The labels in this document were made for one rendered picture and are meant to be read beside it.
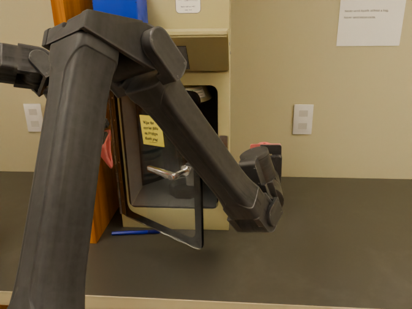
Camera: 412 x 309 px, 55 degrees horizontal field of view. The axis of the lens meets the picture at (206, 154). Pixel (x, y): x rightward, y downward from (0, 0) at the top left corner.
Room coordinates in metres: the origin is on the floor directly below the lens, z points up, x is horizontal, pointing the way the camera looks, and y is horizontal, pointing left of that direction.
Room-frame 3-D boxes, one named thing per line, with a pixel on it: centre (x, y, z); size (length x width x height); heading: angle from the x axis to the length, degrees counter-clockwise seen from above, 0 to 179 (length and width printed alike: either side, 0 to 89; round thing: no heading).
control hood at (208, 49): (0.96, 0.10, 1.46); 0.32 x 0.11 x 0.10; 85
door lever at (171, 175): (0.85, 0.09, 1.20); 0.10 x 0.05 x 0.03; 50
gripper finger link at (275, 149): (0.84, -0.13, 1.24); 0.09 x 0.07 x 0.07; 175
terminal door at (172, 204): (0.92, 0.13, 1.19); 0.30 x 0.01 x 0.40; 50
